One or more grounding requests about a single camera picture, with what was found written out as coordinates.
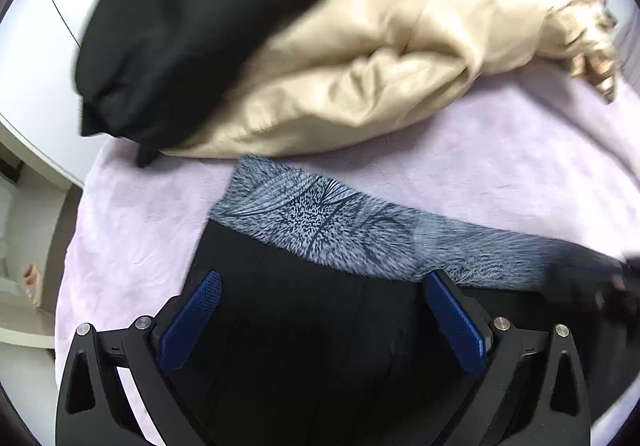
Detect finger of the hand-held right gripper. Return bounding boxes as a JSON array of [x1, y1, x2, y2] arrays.
[[542, 246, 626, 307]]

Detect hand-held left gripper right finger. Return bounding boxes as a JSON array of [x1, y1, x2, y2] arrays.
[[422, 268, 593, 446]]

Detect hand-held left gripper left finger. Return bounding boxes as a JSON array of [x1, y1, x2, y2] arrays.
[[55, 270, 223, 446]]

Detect black pants with patterned waistband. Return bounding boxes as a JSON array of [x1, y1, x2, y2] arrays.
[[165, 153, 621, 446]]

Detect lilac plush blanket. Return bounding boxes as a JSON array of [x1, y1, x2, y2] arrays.
[[54, 61, 640, 446]]

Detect white shelf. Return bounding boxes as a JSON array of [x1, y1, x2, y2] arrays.
[[0, 126, 86, 352]]

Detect beige satin garment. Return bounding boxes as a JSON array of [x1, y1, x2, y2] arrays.
[[165, 0, 608, 159]]

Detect black garment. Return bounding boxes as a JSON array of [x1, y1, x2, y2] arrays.
[[74, 0, 536, 168]]

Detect white wardrobe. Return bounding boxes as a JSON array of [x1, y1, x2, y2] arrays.
[[0, 0, 123, 187]]

